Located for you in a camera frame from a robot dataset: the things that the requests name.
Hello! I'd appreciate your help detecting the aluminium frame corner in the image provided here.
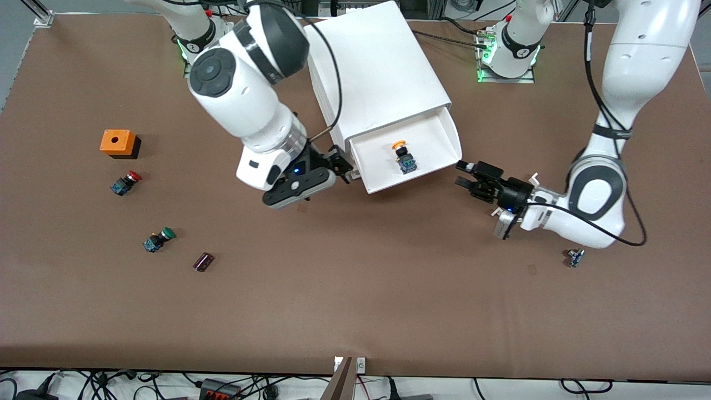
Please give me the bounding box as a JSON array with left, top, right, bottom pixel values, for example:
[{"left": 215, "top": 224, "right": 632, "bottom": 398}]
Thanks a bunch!
[{"left": 21, "top": 0, "right": 55, "bottom": 27}]

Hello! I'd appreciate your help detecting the white drawer cabinet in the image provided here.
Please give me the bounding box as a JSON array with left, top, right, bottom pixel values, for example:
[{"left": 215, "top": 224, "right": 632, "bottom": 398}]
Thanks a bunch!
[{"left": 302, "top": 0, "right": 452, "bottom": 162}]

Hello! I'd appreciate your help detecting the orange push button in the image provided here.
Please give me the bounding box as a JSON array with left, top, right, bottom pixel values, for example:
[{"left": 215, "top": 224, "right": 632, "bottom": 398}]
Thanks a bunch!
[{"left": 391, "top": 140, "right": 419, "bottom": 175}]

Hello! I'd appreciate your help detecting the black power strip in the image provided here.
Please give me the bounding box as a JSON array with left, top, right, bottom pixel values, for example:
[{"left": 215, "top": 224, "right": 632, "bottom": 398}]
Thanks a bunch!
[{"left": 199, "top": 378, "right": 243, "bottom": 400}]

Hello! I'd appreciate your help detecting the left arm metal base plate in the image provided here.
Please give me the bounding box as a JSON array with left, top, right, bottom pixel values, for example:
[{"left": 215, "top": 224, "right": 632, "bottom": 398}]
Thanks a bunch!
[{"left": 476, "top": 25, "right": 536, "bottom": 84}]

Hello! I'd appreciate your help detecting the green push button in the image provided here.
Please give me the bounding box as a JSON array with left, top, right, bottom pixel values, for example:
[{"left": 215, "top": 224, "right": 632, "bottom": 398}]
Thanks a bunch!
[{"left": 143, "top": 227, "right": 177, "bottom": 253}]

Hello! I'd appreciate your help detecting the orange button box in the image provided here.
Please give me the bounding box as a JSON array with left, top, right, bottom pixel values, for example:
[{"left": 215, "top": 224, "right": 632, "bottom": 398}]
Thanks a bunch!
[{"left": 100, "top": 129, "right": 142, "bottom": 160}]

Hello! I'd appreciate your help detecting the wooden camera post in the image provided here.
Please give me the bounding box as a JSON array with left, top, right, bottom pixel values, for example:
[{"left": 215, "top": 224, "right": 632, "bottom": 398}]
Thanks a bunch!
[{"left": 321, "top": 357, "right": 356, "bottom": 400}]

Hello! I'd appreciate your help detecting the red push button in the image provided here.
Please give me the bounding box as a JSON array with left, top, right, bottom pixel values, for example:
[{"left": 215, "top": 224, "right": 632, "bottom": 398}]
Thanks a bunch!
[{"left": 110, "top": 171, "right": 143, "bottom": 197}]

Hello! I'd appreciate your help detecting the white drawer with black handle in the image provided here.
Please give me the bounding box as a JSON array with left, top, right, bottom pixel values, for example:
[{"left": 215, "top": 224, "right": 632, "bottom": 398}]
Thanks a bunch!
[{"left": 348, "top": 106, "right": 463, "bottom": 195}]

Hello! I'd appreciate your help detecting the white curved plastic strip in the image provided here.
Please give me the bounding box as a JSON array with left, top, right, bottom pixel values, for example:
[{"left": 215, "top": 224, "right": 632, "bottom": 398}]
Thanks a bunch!
[{"left": 490, "top": 172, "right": 542, "bottom": 217}]

